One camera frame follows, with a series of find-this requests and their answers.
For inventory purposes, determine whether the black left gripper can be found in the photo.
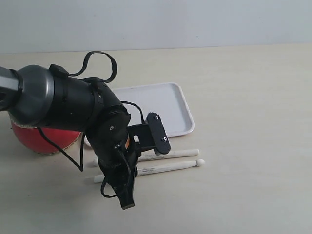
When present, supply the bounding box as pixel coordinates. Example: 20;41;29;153
85;114;137;210

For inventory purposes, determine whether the white drumstick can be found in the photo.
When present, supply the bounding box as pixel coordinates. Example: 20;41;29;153
89;148;200;168
92;158;205;183

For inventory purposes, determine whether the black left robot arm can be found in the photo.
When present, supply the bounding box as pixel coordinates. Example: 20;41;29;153
0;64;138;209

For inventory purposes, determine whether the small red drum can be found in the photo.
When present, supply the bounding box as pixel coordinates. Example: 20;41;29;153
9;114;81;154

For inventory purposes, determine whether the white plastic tray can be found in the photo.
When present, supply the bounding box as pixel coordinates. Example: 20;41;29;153
113;82;195;138

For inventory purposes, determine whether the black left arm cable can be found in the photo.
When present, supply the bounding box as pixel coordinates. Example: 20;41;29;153
36;51;144;198

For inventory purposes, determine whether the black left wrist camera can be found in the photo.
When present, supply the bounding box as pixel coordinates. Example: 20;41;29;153
128;112;171;155

